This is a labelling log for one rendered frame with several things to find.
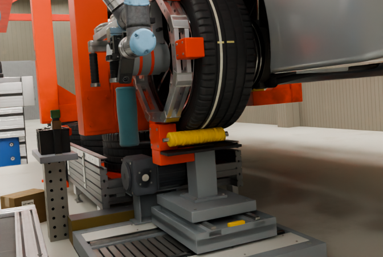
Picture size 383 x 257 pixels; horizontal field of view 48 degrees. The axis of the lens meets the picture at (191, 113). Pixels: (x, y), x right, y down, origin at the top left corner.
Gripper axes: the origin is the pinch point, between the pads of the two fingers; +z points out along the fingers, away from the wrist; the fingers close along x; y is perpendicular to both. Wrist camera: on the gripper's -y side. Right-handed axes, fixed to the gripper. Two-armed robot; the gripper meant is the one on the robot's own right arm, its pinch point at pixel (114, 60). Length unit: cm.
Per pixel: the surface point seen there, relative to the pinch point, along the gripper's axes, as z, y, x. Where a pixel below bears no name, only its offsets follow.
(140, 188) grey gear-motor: 34, -56, -18
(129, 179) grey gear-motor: 37, -52, -13
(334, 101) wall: 367, -37, -453
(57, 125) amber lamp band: 49, -24, 15
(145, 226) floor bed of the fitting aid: 38, -75, -20
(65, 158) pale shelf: 49, -40, 12
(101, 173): 66, -52, -7
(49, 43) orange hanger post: 249, 40, -12
